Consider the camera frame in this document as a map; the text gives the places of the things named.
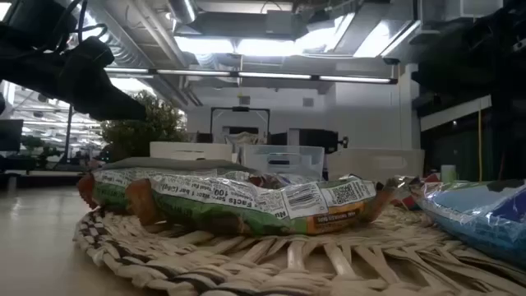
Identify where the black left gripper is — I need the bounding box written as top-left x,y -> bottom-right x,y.
59,35 -> 148,122

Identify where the red granola bar wrapper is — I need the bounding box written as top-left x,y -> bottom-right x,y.
247,173 -> 291,190
388,173 -> 441,211

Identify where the blue granola bar wrapper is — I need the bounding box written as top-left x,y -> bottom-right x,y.
412,178 -> 526,269

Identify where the large green potted plant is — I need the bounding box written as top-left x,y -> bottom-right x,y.
99,89 -> 189,162

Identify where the black metal stand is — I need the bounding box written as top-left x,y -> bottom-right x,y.
62,104 -> 75,164

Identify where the small green plant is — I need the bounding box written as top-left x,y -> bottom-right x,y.
20,134 -> 62,170

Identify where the dark computer monitor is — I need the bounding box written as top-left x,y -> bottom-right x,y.
0,118 -> 25,153

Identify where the green orange snack bag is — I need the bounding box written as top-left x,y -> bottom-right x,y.
125,173 -> 396,237

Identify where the clear plastic bin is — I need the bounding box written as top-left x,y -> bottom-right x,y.
241,144 -> 325,181

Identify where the black machine with knob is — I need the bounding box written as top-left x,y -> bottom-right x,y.
270,127 -> 350,155

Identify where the woven straw placemat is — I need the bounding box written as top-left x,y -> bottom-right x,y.
72,204 -> 526,296

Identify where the pale green cup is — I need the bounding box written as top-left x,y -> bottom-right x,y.
440,164 -> 458,183

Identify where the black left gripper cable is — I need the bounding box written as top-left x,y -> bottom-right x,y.
48,0 -> 108,53

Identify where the black rectangular frame stand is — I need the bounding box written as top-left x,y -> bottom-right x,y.
210,106 -> 271,145

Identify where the white plastic bin with handle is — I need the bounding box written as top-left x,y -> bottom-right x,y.
326,148 -> 426,183

